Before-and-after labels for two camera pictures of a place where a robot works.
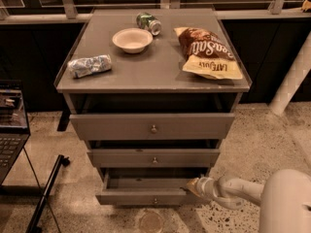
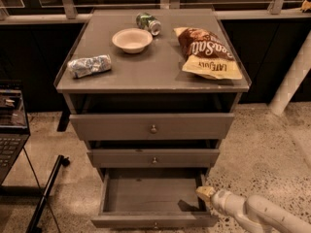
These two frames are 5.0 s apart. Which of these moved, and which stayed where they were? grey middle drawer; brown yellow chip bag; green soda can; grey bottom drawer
Moved: grey bottom drawer
Stayed: grey middle drawer; green soda can; brown yellow chip bag
